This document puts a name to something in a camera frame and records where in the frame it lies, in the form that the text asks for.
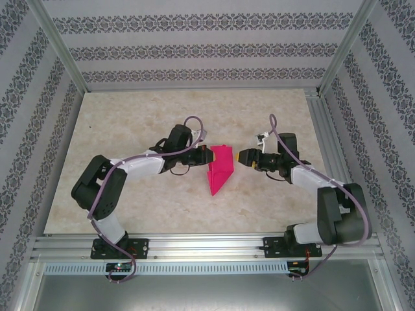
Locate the pink paper sheet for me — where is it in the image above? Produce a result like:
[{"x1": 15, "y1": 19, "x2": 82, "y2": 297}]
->
[{"x1": 206, "y1": 144, "x2": 235, "y2": 197}]

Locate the grey metal shelf panel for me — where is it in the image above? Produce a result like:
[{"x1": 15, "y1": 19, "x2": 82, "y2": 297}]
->
[{"x1": 27, "y1": 259, "x2": 390, "y2": 311}]

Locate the black right gripper wire loop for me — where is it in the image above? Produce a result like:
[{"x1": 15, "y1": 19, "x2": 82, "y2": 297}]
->
[{"x1": 265, "y1": 171, "x2": 290, "y2": 185}]

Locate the black gripper wire loop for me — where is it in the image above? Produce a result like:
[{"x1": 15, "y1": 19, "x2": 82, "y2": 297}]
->
[
  {"x1": 168, "y1": 163, "x2": 193, "y2": 178},
  {"x1": 265, "y1": 171, "x2": 290, "y2": 185}
]

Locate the black left gripper wire loop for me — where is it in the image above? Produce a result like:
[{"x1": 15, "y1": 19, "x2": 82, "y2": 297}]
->
[{"x1": 168, "y1": 163, "x2": 193, "y2": 178}]

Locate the short aluminium side rail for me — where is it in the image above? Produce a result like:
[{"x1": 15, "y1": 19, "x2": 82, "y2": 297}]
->
[{"x1": 304, "y1": 87, "x2": 369, "y2": 235}]

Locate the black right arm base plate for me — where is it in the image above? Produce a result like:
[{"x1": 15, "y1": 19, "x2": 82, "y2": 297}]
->
[{"x1": 263, "y1": 236, "x2": 323, "y2": 259}]

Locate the long aluminium mounting rail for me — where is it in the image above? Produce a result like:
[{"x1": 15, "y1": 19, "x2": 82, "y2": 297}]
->
[{"x1": 30, "y1": 233, "x2": 380, "y2": 260}]

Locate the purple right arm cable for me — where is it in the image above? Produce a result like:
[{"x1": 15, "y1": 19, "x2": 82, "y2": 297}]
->
[{"x1": 269, "y1": 113, "x2": 372, "y2": 282}]

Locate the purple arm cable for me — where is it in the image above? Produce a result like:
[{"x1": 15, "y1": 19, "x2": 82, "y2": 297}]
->
[
  {"x1": 88, "y1": 115, "x2": 208, "y2": 285},
  {"x1": 269, "y1": 113, "x2": 372, "y2": 282}
]

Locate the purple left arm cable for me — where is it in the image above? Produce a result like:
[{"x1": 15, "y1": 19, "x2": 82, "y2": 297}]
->
[{"x1": 88, "y1": 115, "x2": 208, "y2": 285}]

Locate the slotted grey cable duct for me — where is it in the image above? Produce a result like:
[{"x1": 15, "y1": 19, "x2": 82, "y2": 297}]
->
[{"x1": 43, "y1": 261, "x2": 289, "y2": 275}]

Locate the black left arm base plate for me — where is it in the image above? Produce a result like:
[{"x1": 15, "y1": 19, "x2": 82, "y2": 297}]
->
[{"x1": 91, "y1": 238, "x2": 150, "y2": 260}]

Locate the aluminium frame post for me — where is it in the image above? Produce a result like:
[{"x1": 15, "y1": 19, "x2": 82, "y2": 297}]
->
[
  {"x1": 318, "y1": 0, "x2": 380, "y2": 97},
  {"x1": 31, "y1": 0, "x2": 89, "y2": 95}
]

